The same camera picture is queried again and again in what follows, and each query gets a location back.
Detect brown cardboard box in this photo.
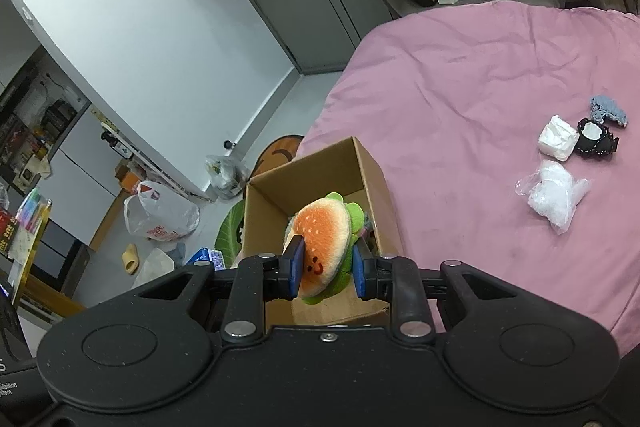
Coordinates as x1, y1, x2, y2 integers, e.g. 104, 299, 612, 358
242, 137, 405, 328

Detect light grey floor mat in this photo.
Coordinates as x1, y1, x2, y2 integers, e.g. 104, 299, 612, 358
131, 247, 176, 289

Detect grey-blue knitted pouch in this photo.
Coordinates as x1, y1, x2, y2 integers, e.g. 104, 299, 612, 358
590, 95, 629, 128

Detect white kitchen cabinet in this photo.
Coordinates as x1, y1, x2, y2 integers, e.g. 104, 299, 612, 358
37, 104, 138, 250

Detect pink bed sheet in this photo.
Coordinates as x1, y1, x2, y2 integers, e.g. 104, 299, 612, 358
292, 2, 640, 343

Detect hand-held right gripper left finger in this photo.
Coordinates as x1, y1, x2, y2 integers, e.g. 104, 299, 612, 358
135, 234, 307, 343

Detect yellow slipper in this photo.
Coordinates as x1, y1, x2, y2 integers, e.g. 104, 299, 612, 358
121, 244, 144, 276

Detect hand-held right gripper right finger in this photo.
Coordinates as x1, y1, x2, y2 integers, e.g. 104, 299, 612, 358
351, 243, 506, 343

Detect blue patterned object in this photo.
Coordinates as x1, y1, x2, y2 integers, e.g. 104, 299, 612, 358
192, 248, 226, 269

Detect red snack bag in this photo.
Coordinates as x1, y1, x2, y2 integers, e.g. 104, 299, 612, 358
0, 207, 18, 258

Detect white tissue pack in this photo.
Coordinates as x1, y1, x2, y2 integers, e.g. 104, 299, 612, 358
538, 115, 579, 162

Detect yellow wooden table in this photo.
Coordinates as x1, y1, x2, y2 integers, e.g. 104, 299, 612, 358
0, 272, 86, 323

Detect dark spray bottle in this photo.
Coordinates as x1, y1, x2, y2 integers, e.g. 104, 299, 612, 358
101, 130, 132, 158

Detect clear plastic bag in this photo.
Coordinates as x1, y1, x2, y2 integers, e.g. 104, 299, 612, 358
516, 160, 591, 235

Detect grey plastic bag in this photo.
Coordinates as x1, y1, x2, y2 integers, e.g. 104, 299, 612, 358
205, 155, 247, 200

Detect orange cat rug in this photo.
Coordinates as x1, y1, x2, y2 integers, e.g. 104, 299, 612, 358
248, 134, 306, 182

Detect orange cardboard box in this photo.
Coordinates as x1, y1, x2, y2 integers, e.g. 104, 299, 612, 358
114, 159, 141, 195

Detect burger plush toy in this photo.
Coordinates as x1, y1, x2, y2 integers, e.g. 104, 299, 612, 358
284, 193, 368, 306

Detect white red printed plastic bag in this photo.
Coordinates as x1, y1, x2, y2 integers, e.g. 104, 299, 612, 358
124, 181, 201, 242

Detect colourful packets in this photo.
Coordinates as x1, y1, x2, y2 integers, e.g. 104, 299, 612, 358
15, 188, 53, 233

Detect green leaf rug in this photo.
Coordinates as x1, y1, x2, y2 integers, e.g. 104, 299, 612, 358
214, 201, 247, 269

